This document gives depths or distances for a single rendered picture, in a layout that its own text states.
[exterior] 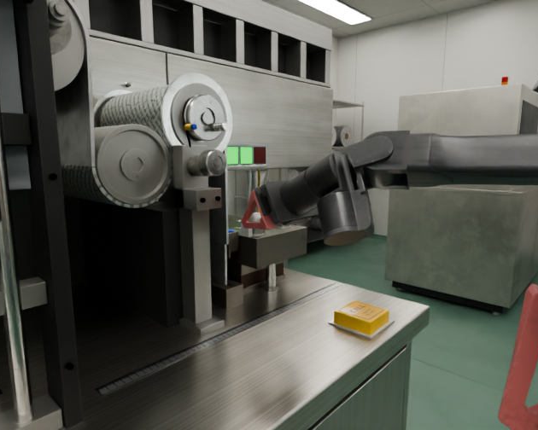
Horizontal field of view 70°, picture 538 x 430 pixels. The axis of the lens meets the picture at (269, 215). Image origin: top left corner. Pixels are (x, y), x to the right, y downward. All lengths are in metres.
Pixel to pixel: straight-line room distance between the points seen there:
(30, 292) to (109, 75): 0.62
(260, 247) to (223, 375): 0.28
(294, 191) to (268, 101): 0.74
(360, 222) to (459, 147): 0.15
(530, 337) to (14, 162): 0.44
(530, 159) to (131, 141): 0.52
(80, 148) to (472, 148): 0.53
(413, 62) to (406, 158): 4.94
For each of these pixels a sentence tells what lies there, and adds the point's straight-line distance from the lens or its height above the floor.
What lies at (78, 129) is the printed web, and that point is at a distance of 0.63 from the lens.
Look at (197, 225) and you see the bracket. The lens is 0.63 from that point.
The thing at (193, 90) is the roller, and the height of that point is 1.29.
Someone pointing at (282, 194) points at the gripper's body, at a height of 1.13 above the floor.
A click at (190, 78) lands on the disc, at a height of 1.31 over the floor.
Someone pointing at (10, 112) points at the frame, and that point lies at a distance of 0.46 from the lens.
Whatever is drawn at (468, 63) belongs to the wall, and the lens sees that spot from 5.22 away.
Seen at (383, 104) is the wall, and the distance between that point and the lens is 5.54.
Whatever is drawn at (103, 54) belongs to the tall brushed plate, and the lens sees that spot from 0.98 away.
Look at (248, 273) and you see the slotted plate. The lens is 0.82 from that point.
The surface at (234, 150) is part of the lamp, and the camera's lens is 1.16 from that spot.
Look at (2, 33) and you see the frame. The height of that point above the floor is 1.30.
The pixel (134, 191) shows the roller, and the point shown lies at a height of 1.13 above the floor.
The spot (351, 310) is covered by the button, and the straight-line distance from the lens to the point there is 0.70.
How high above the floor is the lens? 1.19
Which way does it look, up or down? 9 degrees down
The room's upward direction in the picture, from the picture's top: straight up
